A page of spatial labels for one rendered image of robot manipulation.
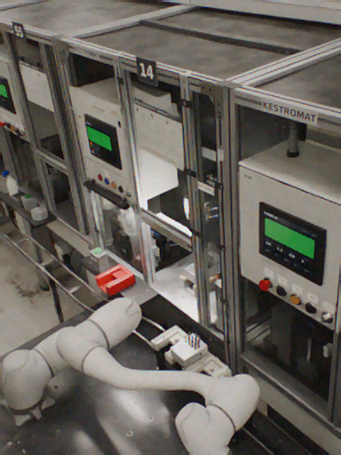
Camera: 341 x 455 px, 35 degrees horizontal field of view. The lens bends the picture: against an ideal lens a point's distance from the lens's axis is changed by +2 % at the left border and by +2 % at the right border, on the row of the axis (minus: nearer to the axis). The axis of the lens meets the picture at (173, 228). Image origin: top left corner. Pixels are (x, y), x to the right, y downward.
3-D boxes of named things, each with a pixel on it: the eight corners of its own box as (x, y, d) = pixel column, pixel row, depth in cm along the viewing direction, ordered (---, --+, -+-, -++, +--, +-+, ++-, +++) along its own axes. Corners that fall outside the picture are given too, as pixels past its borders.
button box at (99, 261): (92, 269, 283) (89, 251, 277) (105, 263, 287) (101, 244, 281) (100, 275, 278) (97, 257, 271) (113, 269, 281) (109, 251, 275)
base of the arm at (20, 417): (21, 435, 228) (19, 426, 225) (0, 403, 243) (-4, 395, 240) (60, 410, 237) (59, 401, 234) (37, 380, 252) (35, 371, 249)
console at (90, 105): (83, 179, 272) (64, 87, 247) (129, 161, 286) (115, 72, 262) (130, 207, 243) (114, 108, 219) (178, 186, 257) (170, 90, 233)
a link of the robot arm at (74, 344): (77, 355, 174) (109, 331, 182) (43, 331, 185) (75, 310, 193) (83, 384, 181) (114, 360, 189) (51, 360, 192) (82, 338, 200)
